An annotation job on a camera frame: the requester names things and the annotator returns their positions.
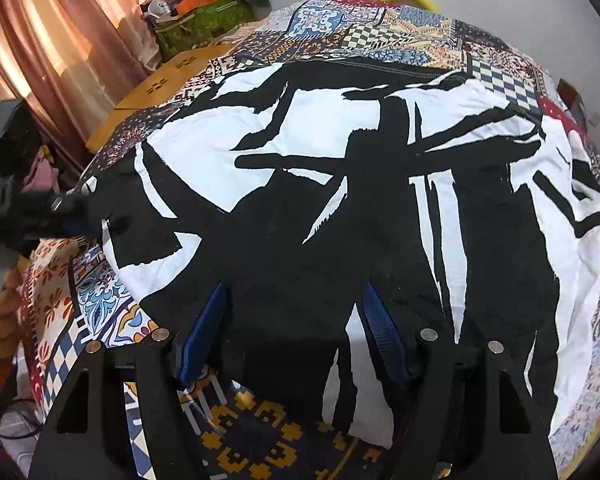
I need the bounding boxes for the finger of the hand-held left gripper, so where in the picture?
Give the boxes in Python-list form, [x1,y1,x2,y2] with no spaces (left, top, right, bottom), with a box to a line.
[45,217,98,241]
[50,192,108,223]

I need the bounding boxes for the person's left hand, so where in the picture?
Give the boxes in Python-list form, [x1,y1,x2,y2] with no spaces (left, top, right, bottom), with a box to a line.
[0,267,26,361]

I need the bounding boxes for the bamboo lap desk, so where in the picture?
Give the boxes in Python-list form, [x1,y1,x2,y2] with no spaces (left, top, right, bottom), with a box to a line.
[85,42,236,153]

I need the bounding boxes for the orange box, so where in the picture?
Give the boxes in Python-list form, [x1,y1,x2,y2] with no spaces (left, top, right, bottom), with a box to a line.
[177,0,226,16]

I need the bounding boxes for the pink curtain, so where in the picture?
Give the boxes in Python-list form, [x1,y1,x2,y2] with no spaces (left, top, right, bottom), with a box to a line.
[0,0,163,126]

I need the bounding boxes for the patchwork patterned bed sheet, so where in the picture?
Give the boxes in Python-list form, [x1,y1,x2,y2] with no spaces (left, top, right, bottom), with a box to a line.
[17,0,600,480]

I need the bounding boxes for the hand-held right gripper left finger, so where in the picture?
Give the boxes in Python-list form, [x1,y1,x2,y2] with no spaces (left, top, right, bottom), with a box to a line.
[27,280,229,480]

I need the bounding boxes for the black and white printed garment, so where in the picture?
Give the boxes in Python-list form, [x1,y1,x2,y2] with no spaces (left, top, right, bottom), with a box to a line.
[67,57,600,453]

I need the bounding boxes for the pink cloth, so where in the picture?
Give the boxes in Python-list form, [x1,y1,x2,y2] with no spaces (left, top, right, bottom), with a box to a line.
[25,147,61,193]

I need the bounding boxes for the black floor cable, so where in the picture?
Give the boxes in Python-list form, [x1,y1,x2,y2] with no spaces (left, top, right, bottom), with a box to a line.
[0,400,46,441]

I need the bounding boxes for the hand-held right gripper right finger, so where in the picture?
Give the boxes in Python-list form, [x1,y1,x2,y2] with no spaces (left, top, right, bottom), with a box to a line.
[361,282,558,480]

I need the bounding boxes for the green patterned storage bag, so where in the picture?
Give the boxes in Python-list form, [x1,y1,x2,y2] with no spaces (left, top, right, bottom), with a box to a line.
[152,0,268,61]

